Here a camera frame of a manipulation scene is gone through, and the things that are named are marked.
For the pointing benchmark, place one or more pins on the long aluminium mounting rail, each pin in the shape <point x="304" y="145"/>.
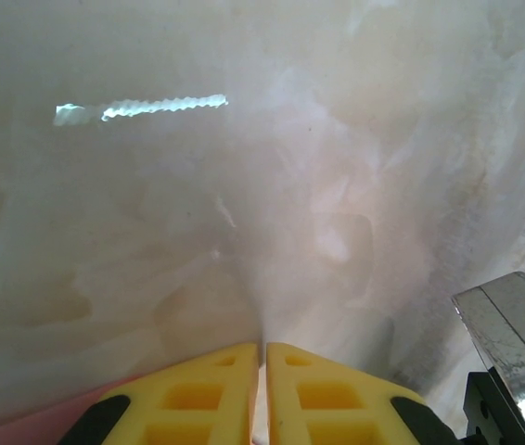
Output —
<point x="508" y="334"/>

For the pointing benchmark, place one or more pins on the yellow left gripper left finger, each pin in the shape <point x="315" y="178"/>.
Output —
<point x="188" y="398"/>

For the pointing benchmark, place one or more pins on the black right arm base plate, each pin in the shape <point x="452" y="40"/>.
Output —
<point x="490" y="408"/>

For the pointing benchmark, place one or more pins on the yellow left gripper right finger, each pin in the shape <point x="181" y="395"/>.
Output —
<point x="327" y="398"/>

